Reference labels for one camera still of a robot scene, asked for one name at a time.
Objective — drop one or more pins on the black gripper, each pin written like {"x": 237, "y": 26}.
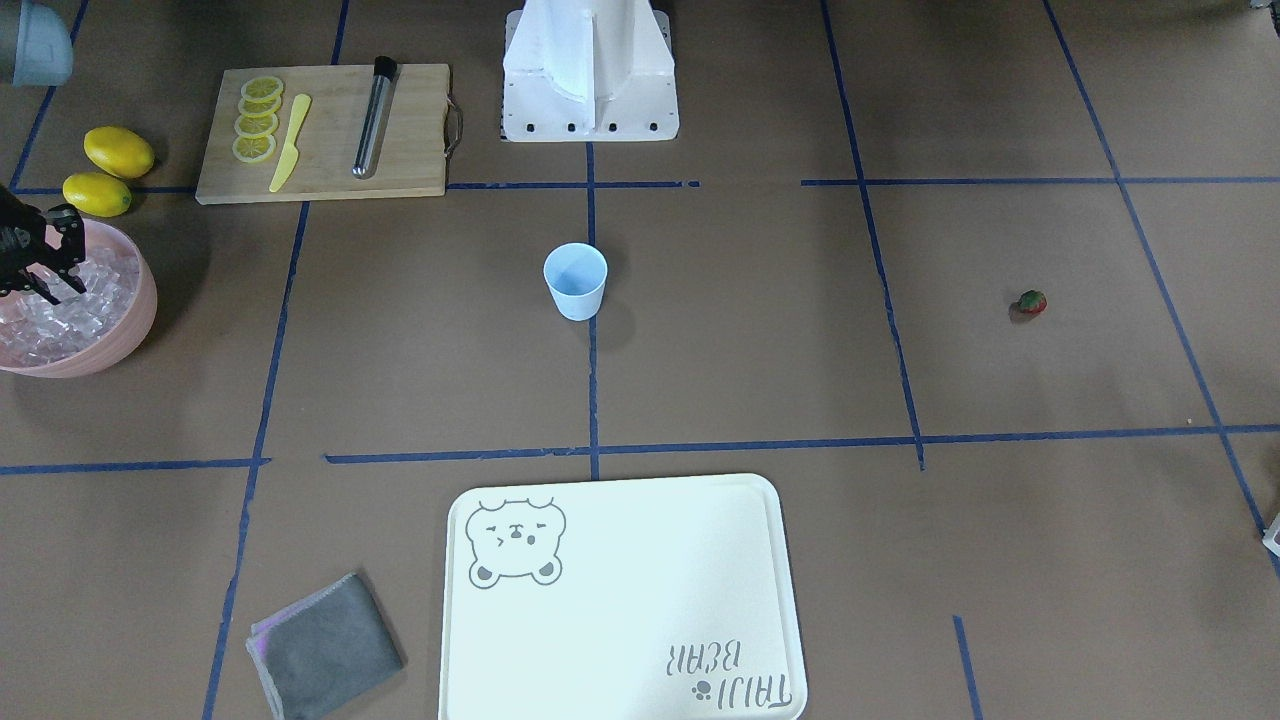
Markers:
{"x": 20, "y": 243}

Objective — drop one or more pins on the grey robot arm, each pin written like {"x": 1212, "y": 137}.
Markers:
{"x": 37, "y": 52}

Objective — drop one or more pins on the clear ice cubes pile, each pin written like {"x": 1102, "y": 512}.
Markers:
{"x": 34, "y": 333}

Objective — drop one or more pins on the light blue plastic cup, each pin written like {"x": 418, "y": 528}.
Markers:
{"x": 576, "y": 274}

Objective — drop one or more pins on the pink ribbed bowl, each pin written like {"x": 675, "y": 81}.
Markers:
{"x": 125, "y": 338}

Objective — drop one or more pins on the whole yellow lemon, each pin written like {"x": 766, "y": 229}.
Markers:
{"x": 119, "y": 151}
{"x": 97, "y": 194}

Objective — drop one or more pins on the lemon slice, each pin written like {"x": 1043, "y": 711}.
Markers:
{"x": 256, "y": 127}
{"x": 253, "y": 150}
{"x": 259, "y": 108}
{"x": 262, "y": 89}

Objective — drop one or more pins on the yellow plastic knife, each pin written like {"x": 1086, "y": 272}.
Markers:
{"x": 288, "y": 152}

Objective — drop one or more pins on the wooden cutting board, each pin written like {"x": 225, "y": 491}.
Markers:
{"x": 412, "y": 155}

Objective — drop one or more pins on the steel black muddler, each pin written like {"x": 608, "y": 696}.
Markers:
{"x": 384, "y": 74}

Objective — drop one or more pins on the grey folded cloth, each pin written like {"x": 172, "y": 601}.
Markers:
{"x": 321, "y": 652}

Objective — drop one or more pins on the cream bear serving tray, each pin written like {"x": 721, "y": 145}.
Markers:
{"x": 660, "y": 598}

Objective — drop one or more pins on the red strawberry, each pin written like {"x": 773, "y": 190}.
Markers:
{"x": 1031, "y": 303}

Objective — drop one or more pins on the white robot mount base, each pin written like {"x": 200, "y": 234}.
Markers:
{"x": 588, "y": 71}

